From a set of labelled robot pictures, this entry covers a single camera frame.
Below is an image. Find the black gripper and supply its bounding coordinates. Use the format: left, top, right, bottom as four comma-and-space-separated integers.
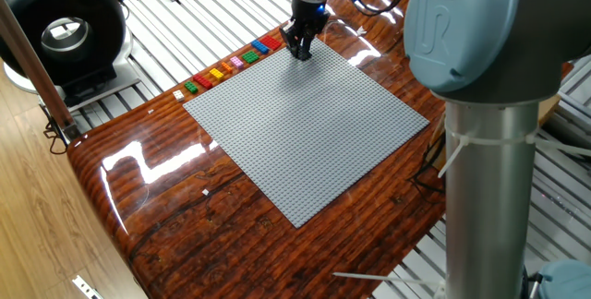
279, 0, 332, 61

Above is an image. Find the wide red Lego plate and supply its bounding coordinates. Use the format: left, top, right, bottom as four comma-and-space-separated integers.
258, 35, 283, 52

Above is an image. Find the grey Lego baseplate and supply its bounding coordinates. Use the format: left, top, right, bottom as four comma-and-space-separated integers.
183, 33, 430, 230

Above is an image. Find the long red Lego plate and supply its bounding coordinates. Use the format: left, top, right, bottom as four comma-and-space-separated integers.
192, 73, 214, 90

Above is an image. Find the taped cardboard box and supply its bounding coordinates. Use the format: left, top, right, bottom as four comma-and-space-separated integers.
537, 90, 563, 127

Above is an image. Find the black coiled cable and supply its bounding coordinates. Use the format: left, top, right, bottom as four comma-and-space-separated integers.
408, 132, 447, 195

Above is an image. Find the thin black cable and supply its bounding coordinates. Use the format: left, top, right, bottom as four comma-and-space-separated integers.
42, 104, 69, 156

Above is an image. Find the slanted metal frame beam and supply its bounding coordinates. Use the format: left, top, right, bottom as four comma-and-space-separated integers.
0, 0, 79, 143

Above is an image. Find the black ring-shaped device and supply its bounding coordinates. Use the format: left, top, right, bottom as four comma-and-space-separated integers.
0, 0, 139, 106

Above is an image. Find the white metal bracket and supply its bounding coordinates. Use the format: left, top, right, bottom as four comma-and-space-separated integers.
71, 274, 105, 299

